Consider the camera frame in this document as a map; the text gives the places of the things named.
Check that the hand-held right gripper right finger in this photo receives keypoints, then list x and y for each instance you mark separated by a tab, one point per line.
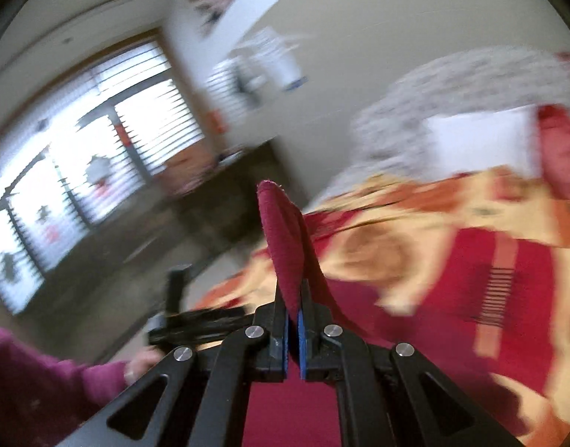
304	344

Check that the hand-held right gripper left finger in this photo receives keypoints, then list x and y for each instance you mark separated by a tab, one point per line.
280	335

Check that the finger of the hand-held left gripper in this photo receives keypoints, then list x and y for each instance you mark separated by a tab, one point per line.
219	323

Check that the maroon garment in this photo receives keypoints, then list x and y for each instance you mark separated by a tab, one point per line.
285	242

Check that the person's left forearm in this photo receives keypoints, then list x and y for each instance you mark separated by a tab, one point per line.
43	391

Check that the person's left hand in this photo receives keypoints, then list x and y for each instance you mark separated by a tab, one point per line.
143	365

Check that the dark wooden desk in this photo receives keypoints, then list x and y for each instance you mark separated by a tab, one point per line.
238	195

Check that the printed red and cream blanket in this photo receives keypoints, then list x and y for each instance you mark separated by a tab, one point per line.
406	223

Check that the large window with blinds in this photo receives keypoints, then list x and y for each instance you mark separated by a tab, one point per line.
94	139

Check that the small window with blinds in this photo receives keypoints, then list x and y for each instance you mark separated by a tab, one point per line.
229	88

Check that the white pillow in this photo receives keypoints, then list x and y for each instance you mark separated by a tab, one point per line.
480	142

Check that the grey floral duvet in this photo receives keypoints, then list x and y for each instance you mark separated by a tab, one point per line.
452	79

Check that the red pillow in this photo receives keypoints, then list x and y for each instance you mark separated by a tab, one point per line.
561	149

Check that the white wall paper sheet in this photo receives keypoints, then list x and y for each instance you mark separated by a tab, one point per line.
275	56

